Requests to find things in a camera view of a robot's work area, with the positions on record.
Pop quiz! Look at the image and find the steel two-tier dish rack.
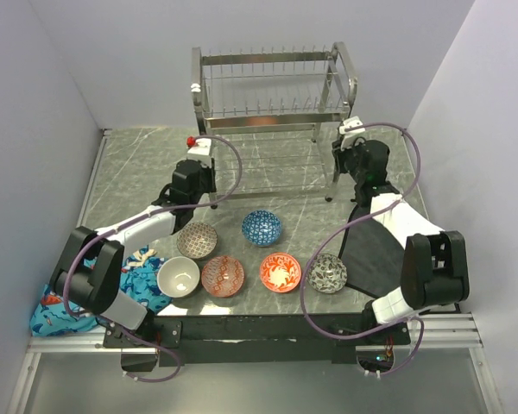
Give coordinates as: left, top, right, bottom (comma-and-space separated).
191, 41, 358, 202

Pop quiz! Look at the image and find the black white leaf bowl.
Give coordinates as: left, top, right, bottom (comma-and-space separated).
306, 254, 347, 294

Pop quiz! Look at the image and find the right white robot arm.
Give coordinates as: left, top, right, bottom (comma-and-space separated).
332, 136, 470, 344

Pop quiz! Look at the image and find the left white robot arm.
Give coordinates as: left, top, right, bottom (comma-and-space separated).
49, 160, 217, 347

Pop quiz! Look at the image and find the brown floral pattern bowl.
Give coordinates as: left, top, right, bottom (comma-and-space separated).
176, 222, 218, 260

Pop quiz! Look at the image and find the blue triangle pattern bowl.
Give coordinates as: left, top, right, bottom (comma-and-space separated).
242, 210, 282, 247

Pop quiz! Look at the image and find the black microfibre cloth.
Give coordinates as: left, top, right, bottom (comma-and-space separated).
338, 218, 404, 298

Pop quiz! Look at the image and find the plain white grey bowl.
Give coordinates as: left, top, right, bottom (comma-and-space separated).
156, 256, 200, 298

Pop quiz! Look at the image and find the red geometric pattern bowl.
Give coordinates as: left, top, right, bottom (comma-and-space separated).
201, 255, 245, 298

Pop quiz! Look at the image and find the orange floral pattern bowl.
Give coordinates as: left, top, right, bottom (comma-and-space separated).
259, 252, 301, 293

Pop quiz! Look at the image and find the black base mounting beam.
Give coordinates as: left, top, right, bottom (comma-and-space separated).
103, 313, 411, 372

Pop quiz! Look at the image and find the blue shark print cloth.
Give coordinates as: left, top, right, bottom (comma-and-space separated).
29, 246, 172, 337

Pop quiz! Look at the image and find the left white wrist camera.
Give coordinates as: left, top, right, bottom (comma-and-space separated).
186, 136, 212, 165

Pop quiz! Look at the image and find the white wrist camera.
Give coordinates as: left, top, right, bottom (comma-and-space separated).
338, 116, 366, 150
186, 136, 212, 165

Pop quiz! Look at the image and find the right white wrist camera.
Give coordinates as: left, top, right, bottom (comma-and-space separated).
338, 116, 366, 150

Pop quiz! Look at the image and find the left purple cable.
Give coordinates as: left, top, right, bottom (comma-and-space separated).
62, 135, 243, 384

